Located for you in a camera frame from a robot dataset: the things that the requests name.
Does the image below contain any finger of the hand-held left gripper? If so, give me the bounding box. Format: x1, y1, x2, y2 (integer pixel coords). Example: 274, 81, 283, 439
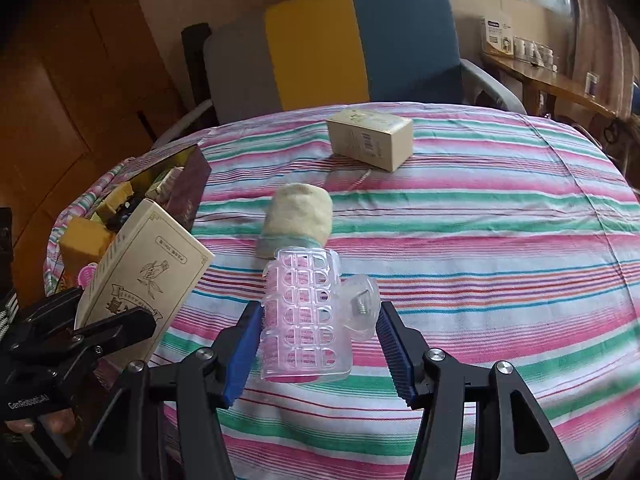
20, 286, 85, 342
74, 306, 157, 357

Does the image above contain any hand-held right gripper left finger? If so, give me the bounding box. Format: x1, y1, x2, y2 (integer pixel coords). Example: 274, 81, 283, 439
87, 302, 264, 480

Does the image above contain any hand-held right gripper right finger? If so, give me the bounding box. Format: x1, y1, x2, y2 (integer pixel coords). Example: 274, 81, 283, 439
375, 301, 561, 480

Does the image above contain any beige printed carton box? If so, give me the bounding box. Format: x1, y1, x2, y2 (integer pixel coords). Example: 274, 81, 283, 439
80, 198, 216, 368

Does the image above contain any yellow sponge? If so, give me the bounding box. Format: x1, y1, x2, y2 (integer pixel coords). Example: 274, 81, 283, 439
59, 217, 115, 266

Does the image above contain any clear plastic hair clip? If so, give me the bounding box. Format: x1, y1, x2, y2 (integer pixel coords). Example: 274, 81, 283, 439
260, 247, 381, 385

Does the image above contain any gold-lined square container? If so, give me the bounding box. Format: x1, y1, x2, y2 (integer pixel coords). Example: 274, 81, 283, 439
42, 142, 212, 301

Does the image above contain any small green white box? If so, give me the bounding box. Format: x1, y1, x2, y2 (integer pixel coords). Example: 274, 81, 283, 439
146, 167, 183, 201

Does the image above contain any person's left hand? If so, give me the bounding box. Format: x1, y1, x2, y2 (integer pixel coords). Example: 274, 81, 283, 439
2, 407, 77, 436

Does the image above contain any small olive yellow box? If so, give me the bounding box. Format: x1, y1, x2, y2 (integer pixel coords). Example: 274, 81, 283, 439
96, 182, 136, 224

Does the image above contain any striped tablecloth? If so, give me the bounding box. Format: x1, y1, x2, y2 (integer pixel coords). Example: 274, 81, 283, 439
42, 101, 640, 480

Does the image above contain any rolled beige cloth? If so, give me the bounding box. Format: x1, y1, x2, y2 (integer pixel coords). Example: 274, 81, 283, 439
256, 183, 334, 261

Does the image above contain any orange wooden cabinet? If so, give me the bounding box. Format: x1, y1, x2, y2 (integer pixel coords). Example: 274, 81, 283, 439
0, 0, 201, 241

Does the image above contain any grey yellow blue armchair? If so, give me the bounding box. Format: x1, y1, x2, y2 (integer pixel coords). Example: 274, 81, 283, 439
150, 0, 528, 151

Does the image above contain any wooden side desk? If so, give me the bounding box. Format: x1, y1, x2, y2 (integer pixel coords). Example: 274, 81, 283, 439
482, 52, 640, 131

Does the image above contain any row of clear jars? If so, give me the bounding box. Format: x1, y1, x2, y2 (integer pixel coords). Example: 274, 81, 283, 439
512, 36, 558, 72

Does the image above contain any white carton on desk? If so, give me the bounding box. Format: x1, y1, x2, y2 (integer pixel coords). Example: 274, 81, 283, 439
480, 16, 516, 58

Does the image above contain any pale patterned curtain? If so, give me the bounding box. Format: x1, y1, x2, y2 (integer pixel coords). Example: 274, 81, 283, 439
567, 0, 640, 126

